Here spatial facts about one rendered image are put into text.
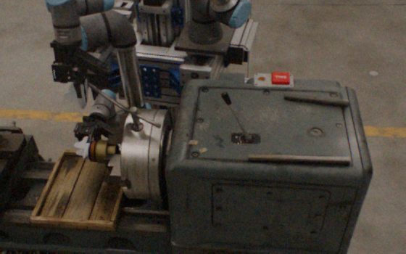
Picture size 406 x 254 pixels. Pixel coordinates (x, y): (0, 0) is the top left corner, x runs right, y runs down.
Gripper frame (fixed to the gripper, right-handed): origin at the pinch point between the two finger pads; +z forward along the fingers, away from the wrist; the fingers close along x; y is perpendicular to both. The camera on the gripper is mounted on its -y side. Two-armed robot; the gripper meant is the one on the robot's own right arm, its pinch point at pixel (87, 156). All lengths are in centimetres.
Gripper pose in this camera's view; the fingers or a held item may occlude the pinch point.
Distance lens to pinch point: 166.3
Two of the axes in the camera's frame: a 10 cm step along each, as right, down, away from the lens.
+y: -9.9, -0.7, 1.2
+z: -1.3, 6.8, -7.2
